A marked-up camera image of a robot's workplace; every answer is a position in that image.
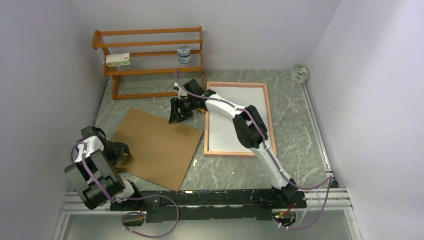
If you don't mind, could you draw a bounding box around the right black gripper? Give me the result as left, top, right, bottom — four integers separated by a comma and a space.
168, 97, 196, 126

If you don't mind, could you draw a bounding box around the brown backing board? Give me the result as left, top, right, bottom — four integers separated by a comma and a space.
111, 108, 203, 191

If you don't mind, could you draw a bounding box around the pink picture frame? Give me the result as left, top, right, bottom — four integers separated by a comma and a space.
203, 81, 277, 158

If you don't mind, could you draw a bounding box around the mountain landscape photo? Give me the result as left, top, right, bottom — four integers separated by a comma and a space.
208, 86, 273, 153

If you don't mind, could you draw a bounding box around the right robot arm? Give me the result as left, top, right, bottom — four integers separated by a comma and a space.
168, 79, 299, 208

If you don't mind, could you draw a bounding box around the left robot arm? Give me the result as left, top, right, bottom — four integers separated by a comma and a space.
64, 126, 144, 211

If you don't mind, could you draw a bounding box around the small blue white jar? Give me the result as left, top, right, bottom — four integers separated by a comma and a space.
177, 44, 191, 64

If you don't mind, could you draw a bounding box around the wooden shelf rack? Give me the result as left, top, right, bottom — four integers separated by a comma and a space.
91, 26, 206, 100

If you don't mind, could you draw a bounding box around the white green cardboard box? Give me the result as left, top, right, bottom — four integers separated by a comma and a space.
105, 53, 132, 67

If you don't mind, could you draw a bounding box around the clear tape roll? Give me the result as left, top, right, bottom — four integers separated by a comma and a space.
290, 64, 311, 84

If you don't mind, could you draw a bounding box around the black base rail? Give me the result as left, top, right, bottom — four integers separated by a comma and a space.
109, 188, 307, 223

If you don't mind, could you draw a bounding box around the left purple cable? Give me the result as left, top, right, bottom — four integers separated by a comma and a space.
70, 141, 180, 239

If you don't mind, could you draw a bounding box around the purple cable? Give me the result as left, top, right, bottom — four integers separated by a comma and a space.
70, 141, 180, 239
174, 69, 334, 232

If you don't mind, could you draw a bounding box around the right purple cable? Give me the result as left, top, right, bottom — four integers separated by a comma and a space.
174, 69, 334, 232

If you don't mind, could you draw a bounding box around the aluminium extrusion frame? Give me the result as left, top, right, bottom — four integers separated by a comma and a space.
53, 188, 362, 240

